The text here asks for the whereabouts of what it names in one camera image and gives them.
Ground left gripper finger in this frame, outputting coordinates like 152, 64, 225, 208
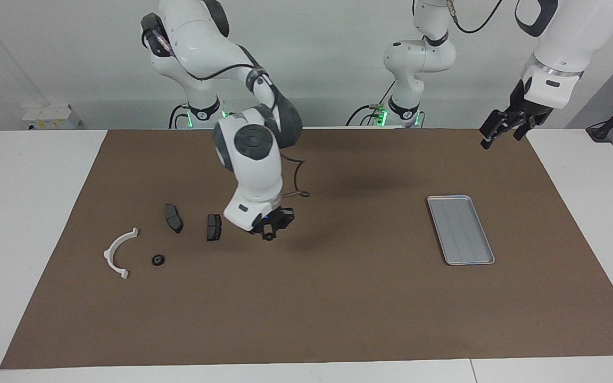
513, 118, 536, 141
479, 110, 514, 149

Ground silver metal tray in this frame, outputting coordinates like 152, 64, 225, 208
426, 195, 496, 266

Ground rectangular dark brake pad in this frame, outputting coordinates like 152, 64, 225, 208
206, 213, 223, 242

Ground brown table mat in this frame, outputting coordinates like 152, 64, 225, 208
0, 128, 613, 370

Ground curved dark brake pad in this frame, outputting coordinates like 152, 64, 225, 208
163, 203, 184, 235

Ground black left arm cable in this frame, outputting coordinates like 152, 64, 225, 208
446, 0, 504, 34

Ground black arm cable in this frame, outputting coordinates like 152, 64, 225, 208
150, 29, 311, 202
446, 0, 504, 34

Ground black base cable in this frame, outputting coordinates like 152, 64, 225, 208
168, 104, 190, 129
345, 80, 396, 127

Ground white semicircular bracket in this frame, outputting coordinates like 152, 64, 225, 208
103, 228, 139, 280

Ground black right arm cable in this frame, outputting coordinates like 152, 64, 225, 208
150, 29, 311, 202

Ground white wall box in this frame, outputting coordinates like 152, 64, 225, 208
22, 104, 82, 130

